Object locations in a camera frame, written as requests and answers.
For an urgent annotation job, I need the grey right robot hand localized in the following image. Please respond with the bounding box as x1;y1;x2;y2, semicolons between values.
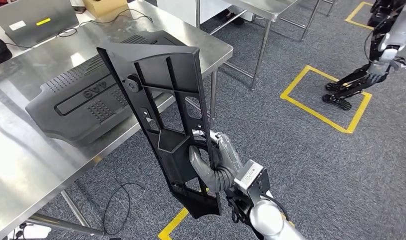
189;130;243;176

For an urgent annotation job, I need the black plastic frame part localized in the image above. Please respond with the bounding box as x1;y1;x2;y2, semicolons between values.
96;41;223;220

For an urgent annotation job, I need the stainless steel workbench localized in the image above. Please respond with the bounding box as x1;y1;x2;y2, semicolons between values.
0;0;234;240

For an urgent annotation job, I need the person's foot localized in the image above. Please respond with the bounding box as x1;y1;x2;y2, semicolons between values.
219;9;245;27

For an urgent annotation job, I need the humanoid robot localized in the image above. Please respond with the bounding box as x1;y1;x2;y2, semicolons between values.
323;0;406;111

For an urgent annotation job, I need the white partition panel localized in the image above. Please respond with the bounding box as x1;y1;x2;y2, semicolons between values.
156;0;256;28

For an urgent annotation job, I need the grey plastic engine cover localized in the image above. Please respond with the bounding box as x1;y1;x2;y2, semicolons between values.
25;30;185;148

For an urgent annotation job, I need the cardboard box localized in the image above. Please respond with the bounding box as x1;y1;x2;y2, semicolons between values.
82;0;128;18

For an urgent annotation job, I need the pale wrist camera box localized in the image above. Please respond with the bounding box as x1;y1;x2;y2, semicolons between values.
234;159;271;205

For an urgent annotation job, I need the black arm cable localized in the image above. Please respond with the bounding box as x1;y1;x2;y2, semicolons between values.
227;193;291;226

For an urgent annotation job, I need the black floor cable loop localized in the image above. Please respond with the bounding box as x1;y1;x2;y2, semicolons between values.
102;182;146;237

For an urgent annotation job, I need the black table cable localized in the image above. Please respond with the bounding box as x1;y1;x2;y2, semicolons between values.
5;8;154;49

